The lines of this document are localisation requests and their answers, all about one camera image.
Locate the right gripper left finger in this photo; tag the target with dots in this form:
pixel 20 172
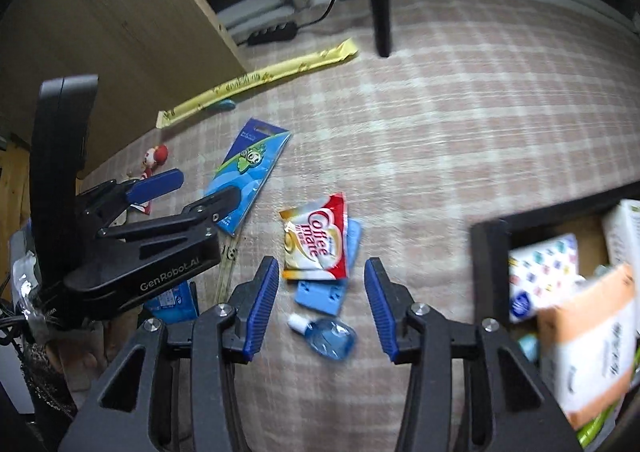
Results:
pixel 134 406

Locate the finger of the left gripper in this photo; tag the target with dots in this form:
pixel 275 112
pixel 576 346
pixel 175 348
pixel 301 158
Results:
pixel 145 190
pixel 213 207

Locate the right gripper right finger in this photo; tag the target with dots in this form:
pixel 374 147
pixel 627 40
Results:
pixel 471 388

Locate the blue cartoon card package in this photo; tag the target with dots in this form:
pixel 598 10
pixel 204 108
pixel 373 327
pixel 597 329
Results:
pixel 247 166

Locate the teal clothespin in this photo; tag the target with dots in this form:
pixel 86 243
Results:
pixel 222 105

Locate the coffee mate sachet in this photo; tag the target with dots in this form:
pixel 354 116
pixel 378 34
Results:
pixel 314 240

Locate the small blue liquid bottle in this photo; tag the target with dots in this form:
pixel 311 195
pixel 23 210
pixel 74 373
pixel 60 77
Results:
pixel 328 337

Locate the long yellow straw wrapper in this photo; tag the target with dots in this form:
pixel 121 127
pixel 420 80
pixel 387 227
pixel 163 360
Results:
pixel 290 68

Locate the blue wet wipes pack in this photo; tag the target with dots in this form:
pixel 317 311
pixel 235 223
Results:
pixel 179 304

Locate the person's left hand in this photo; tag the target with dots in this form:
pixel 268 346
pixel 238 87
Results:
pixel 82 356

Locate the red santa figurine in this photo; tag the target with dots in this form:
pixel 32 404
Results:
pixel 153 159

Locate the pine wood plank panel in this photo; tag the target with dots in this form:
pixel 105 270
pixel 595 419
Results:
pixel 14 197

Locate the orange white tissue pack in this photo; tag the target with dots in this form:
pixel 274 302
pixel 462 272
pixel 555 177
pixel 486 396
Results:
pixel 587 345

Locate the patterned tissue pack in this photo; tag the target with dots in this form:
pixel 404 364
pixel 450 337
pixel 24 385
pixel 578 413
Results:
pixel 541 275

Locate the black storage box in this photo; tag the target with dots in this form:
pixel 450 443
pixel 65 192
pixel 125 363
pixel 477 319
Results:
pixel 492 240

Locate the brown wooden board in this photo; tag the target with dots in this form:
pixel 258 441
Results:
pixel 149 55

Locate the black power strip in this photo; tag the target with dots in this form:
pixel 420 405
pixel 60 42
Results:
pixel 282 32

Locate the pink plaid tablecloth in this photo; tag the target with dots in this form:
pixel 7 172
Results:
pixel 484 108

